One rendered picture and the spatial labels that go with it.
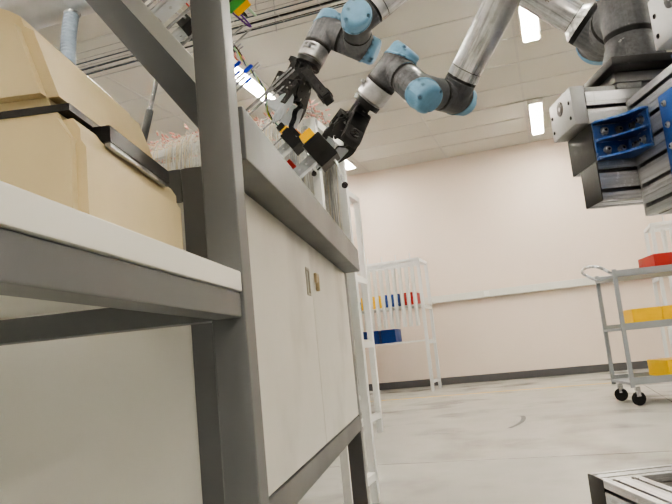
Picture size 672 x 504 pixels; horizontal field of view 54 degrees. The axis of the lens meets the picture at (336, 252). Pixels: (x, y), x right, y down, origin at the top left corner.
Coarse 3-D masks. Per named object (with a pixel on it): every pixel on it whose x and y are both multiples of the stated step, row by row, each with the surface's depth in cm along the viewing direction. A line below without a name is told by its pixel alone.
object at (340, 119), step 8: (360, 96) 158; (360, 104) 160; (368, 104) 158; (344, 112) 165; (376, 112) 161; (336, 120) 165; (344, 120) 160; (336, 128) 161; (336, 136) 162; (344, 144) 163
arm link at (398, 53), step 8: (392, 48) 155; (400, 48) 153; (408, 48) 153; (384, 56) 156; (392, 56) 154; (400, 56) 154; (408, 56) 154; (416, 56) 155; (376, 64) 158; (384, 64) 155; (392, 64) 154; (400, 64) 153; (416, 64) 157; (376, 72) 156; (384, 72) 155; (392, 72) 153; (376, 80) 156; (384, 80) 156; (384, 88) 157; (392, 88) 157
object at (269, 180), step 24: (240, 120) 76; (264, 144) 86; (264, 168) 84; (288, 168) 100; (264, 192) 91; (288, 192) 98; (288, 216) 108; (312, 216) 118; (312, 240) 133; (336, 240) 147; (336, 264) 171
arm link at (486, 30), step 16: (496, 0) 147; (512, 0) 147; (480, 16) 150; (496, 16) 148; (480, 32) 150; (496, 32) 150; (464, 48) 153; (480, 48) 152; (464, 64) 154; (480, 64) 154; (448, 80) 156; (464, 80) 155; (464, 96) 157; (448, 112) 160; (464, 112) 161
